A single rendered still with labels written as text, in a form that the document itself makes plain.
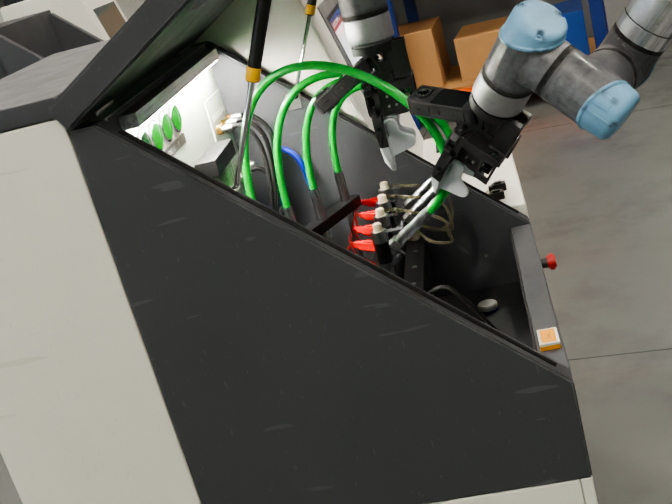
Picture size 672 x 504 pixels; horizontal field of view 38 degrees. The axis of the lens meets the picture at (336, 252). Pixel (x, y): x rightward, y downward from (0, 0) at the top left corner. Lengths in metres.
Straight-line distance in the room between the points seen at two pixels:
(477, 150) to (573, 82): 0.20
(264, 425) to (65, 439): 0.31
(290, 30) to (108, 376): 0.82
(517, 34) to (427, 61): 5.81
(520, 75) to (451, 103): 0.15
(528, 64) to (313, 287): 0.41
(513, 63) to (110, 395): 0.74
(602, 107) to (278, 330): 0.53
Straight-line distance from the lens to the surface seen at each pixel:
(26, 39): 5.73
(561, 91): 1.26
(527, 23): 1.25
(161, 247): 1.36
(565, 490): 1.50
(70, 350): 1.47
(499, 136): 1.38
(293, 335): 1.38
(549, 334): 1.52
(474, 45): 7.01
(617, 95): 1.26
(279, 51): 1.97
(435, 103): 1.40
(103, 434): 1.53
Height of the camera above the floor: 1.64
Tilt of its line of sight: 19 degrees down
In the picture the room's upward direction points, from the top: 15 degrees counter-clockwise
